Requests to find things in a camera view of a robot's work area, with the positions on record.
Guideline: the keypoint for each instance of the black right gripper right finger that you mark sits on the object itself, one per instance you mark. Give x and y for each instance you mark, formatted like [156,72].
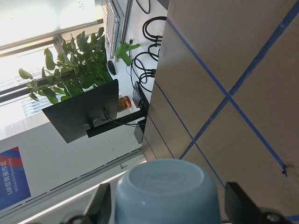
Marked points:
[240,209]

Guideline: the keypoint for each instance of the black computer mouse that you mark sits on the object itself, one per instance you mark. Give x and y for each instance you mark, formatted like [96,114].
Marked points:
[111,67]

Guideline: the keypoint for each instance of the green potted plant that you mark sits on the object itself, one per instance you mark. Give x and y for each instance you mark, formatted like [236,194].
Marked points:
[81,65]

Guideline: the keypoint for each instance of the white keyboard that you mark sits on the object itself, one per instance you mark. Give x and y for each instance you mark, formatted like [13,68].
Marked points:
[113,27]

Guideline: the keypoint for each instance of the silver reacher grabber tool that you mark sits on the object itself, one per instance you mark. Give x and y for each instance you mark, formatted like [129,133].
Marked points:
[125,47]

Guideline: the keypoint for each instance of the black monitor on stand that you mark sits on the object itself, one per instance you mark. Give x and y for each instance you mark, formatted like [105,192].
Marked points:
[90,113]

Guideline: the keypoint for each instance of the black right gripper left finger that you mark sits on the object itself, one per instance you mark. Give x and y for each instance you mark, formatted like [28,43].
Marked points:
[99,209]

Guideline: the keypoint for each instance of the light blue cup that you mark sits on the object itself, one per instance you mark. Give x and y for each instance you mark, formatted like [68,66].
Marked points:
[167,191]

